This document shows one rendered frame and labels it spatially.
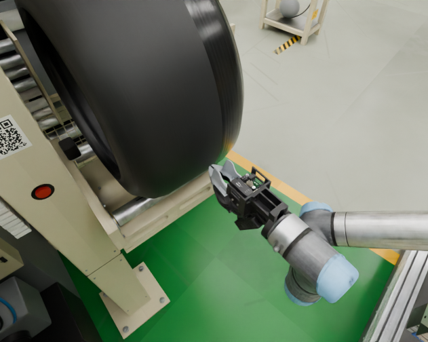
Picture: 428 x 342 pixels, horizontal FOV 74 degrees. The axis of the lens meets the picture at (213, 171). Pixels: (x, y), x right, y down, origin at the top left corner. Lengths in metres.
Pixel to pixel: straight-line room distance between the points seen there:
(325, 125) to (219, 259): 1.40
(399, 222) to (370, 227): 0.05
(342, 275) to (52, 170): 0.59
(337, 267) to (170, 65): 0.42
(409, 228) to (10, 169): 0.75
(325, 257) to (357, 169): 1.75
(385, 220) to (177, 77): 0.47
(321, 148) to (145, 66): 1.93
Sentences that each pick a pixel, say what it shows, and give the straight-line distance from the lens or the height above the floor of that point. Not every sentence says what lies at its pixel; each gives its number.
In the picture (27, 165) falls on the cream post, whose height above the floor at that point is 1.14.
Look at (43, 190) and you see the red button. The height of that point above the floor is 1.07.
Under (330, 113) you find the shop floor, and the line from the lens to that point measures 2.61.
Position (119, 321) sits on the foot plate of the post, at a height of 0.01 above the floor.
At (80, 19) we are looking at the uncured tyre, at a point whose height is 1.39.
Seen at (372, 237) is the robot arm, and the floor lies 1.06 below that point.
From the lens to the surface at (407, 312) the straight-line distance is 1.61.
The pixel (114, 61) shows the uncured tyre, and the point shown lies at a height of 1.35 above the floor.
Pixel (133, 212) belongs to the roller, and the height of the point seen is 0.91.
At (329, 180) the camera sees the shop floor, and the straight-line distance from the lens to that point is 2.11.
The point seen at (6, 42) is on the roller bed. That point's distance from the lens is 0.99.
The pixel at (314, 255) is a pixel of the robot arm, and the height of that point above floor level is 1.11.
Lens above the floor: 1.57
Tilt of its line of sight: 52 degrees down
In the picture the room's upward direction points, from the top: straight up
